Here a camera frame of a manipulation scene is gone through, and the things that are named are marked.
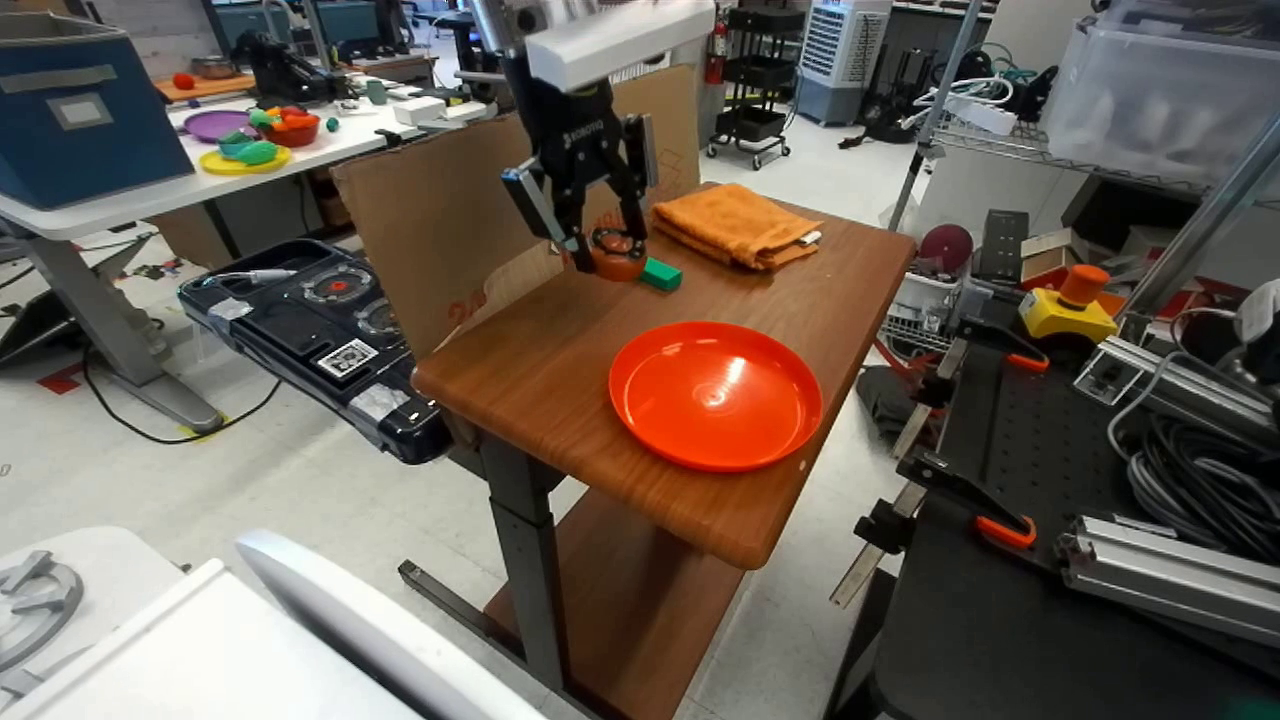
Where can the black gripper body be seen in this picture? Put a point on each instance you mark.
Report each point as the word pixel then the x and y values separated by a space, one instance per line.
pixel 579 138

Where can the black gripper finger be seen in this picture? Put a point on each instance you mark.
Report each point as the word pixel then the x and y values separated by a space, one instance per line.
pixel 629 198
pixel 531 191

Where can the chocolate donut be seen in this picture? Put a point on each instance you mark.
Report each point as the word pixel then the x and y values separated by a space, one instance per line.
pixel 618 256

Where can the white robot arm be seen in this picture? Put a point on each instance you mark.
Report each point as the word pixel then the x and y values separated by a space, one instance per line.
pixel 574 42

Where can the green rectangular block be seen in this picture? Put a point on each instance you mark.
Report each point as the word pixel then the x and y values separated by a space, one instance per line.
pixel 661 272

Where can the brown cardboard sheet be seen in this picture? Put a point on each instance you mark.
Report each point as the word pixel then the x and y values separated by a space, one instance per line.
pixel 449 243

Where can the folded orange cloth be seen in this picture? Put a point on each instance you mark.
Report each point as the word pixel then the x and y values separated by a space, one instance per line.
pixel 736 225

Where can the orange round plate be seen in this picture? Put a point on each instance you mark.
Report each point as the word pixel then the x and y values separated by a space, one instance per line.
pixel 714 398

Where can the black tray with devices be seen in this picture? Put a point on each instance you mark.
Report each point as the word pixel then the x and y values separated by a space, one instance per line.
pixel 316 319

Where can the yellow toy plate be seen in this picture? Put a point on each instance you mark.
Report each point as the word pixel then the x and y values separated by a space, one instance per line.
pixel 246 160

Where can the purple toy plate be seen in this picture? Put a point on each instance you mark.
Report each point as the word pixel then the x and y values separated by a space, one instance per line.
pixel 213 125

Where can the yellow emergency stop box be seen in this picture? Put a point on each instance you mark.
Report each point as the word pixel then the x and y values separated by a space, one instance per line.
pixel 1070 308

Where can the orange black clamp right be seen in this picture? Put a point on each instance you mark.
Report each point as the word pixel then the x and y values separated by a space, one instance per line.
pixel 1018 353

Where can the orange black clamp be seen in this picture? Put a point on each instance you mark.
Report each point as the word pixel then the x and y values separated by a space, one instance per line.
pixel 1018 353
pixel 990 512

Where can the blue storage bin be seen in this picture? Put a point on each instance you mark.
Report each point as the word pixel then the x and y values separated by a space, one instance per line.
pixel 78 112

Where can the orange black clamp left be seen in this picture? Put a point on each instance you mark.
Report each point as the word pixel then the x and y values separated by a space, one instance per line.
pixel 990 512

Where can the clear plastic storage bin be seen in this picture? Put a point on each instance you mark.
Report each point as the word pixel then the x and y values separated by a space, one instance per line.
pixel 1165 84

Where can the black perforated robot table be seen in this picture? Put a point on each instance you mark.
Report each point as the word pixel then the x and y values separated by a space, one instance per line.
pixel 981 635

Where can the white grey machine cabinet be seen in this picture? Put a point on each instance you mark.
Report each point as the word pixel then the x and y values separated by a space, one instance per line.
pixel 99 627

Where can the black wire rack cart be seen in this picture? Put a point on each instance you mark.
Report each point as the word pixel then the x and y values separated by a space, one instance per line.
pixel 755 65

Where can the aluminium extrusion rail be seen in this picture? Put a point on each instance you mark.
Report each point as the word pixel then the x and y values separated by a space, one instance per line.
pixel 1173 578

